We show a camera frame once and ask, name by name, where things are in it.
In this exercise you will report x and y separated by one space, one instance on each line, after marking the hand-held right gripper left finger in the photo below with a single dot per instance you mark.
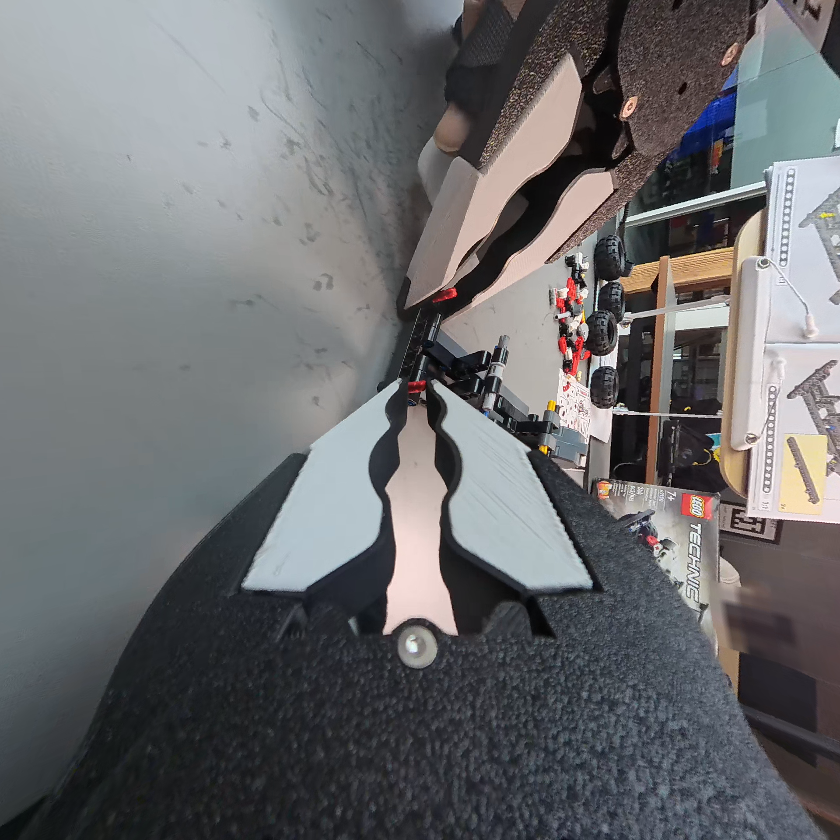
321 525

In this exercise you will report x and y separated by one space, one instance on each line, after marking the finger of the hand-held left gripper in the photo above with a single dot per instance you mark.
577 203
459 216

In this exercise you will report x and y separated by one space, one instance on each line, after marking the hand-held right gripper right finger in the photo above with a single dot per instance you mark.
518 525

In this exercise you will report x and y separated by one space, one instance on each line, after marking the long black toy beam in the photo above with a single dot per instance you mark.
420 341

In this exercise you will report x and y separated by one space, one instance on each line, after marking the partly built toy chassis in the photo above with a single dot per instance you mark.
472 374

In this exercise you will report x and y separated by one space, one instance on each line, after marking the grey desk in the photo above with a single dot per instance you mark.
164 328

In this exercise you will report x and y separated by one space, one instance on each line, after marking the person's left hand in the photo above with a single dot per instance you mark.
453 131

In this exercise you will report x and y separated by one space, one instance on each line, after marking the black toy tyre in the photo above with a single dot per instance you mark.
600 333
604 387
611 300
610 257

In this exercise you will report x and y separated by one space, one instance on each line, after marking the pile of red white pieces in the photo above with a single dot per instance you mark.
568 305

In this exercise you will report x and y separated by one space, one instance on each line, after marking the toy sticker sheet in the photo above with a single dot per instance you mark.
577 407

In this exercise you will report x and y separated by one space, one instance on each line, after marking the toy set box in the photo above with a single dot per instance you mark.
656 525

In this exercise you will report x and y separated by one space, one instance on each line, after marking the black backpack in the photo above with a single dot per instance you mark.
682 453

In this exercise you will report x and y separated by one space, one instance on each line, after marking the black white marker tag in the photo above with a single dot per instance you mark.
748 525

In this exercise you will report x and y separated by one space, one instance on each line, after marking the white book stand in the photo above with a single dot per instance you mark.
754 361

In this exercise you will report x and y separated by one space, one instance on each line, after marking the open instruction booklet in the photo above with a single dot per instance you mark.
807 315

